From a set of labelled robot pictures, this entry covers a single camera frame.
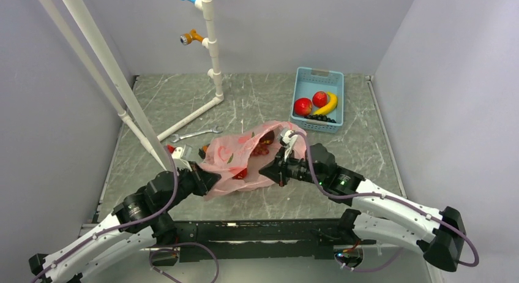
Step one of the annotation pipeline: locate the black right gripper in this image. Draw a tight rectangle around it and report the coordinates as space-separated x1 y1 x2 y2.
259 145 326 186

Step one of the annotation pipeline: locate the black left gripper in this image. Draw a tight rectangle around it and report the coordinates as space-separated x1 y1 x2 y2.
160 160 222 213

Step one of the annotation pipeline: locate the red fake grape bunch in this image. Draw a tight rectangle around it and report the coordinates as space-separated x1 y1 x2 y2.
250 142 270 157

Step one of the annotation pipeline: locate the pink plastic bag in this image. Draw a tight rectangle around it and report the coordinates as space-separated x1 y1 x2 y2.
200 121 306 201

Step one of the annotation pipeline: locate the large red fake apple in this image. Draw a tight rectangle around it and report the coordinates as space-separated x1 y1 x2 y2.
293 97 313 117

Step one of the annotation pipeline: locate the red fake peach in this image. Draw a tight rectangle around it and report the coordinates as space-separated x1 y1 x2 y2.
312 91 329 108

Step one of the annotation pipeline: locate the small red fake fruit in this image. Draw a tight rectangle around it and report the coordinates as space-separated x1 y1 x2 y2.
233 168 248 179

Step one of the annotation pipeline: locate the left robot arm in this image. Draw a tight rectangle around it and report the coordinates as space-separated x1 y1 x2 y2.
29 162 221 282

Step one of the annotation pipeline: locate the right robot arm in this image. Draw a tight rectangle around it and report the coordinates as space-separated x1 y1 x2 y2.
259 143 466 272

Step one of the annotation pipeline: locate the dark fake grape bunch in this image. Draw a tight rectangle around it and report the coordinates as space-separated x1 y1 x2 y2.
305 115 336 123

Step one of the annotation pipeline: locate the yellow fake banana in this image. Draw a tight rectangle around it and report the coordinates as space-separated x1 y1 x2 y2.
312 92 338 115

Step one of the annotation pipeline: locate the black orange hex key set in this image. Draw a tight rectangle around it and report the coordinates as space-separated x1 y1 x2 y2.
198 145 209 159

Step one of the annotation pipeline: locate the silver open-end wrench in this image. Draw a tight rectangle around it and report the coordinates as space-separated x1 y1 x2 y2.
170 125 223 143

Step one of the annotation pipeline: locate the light blue plastic basket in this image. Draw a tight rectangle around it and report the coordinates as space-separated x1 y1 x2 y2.
289 67 345 133

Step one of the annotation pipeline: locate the orange hook on pipe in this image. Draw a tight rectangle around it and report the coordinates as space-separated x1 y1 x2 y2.
179 29 204 45

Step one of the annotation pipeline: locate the white PVC pipe stand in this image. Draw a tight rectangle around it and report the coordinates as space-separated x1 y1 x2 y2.
155 0 225 143

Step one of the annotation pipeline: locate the white diagonal support pole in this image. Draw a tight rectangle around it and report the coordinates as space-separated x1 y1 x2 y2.
38 0 174 172

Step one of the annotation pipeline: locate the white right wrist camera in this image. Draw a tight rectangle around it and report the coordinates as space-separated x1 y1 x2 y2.
279 128 297 162

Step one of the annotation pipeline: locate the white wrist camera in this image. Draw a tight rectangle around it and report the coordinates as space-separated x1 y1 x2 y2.
279 128 297 162
166 145 192 171

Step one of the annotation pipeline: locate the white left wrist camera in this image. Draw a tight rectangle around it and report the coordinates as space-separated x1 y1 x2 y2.
166 145 192 171

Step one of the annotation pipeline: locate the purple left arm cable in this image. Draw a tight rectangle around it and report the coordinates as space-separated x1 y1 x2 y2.
30 149 179 283

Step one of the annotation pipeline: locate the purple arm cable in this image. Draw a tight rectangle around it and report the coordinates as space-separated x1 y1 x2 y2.
30 149 179 283
291 130 480 268

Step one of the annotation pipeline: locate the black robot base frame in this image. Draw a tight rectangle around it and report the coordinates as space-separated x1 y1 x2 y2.
150 217 374 266

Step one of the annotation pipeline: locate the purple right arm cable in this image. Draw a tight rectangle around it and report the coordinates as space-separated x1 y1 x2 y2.
291 130 480 268

